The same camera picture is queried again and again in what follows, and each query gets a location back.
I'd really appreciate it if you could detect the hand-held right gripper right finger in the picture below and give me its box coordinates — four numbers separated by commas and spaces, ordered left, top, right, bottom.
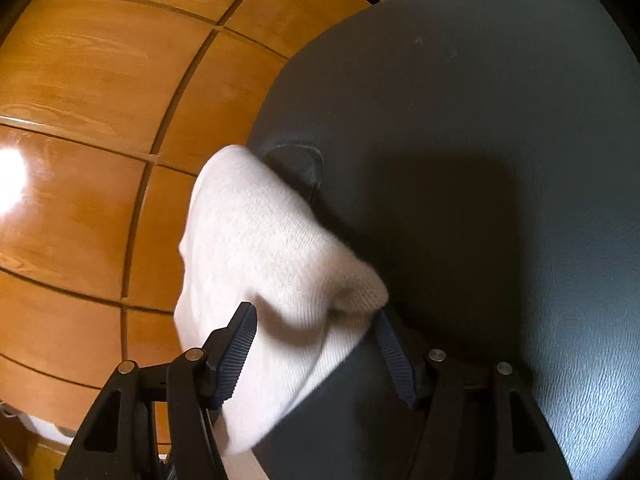
372, 310, 563, 480

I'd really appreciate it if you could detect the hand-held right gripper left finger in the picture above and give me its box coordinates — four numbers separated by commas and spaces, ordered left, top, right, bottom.
57, 301, 258, 480

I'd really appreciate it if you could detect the beige knitted sweater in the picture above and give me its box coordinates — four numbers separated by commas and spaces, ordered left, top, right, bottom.
175, 145, 390, 480

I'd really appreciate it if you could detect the white object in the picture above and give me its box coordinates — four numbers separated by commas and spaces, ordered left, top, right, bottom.
0, 400, 78, 450

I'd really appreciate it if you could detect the black leather massage table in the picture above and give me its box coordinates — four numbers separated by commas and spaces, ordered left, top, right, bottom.
220, 0, 640, 480

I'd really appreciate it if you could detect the wooden panelled wardrobe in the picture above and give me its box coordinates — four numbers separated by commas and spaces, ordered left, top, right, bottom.
0, 0, 373, 480

